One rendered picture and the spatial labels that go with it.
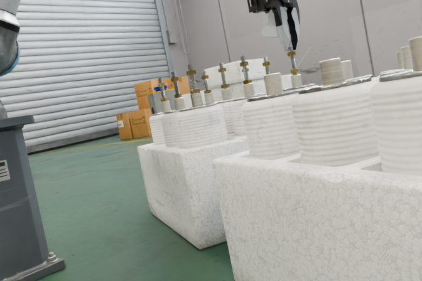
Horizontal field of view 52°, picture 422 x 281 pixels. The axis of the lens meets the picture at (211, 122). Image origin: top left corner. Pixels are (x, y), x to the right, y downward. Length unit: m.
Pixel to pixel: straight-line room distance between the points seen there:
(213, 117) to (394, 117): 0.52
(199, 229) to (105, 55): 6.29
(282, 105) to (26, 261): 0.57
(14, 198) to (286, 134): 0.53
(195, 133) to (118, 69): 6.32
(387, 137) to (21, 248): 0.69
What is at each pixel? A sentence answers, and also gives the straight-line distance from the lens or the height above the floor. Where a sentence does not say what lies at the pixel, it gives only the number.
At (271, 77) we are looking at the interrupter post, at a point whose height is 0.28.
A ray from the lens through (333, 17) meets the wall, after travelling 6.51.
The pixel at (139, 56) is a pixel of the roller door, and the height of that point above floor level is 1.19.
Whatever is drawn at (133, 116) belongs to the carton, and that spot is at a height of 0.25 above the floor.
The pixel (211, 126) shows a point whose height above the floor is 0.21.
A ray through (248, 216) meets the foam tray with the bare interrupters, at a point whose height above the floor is 0.11.
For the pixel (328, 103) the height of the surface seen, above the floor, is 0.24.
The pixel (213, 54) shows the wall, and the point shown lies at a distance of 7.79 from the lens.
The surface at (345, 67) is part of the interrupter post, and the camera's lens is 0.64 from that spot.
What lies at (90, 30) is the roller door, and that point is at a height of 1.64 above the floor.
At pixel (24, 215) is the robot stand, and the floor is 0.12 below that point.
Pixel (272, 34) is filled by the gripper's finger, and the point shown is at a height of 0.38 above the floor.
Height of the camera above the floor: 0.26
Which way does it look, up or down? 3 degrees down
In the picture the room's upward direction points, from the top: 11 degrees counter-clockwise
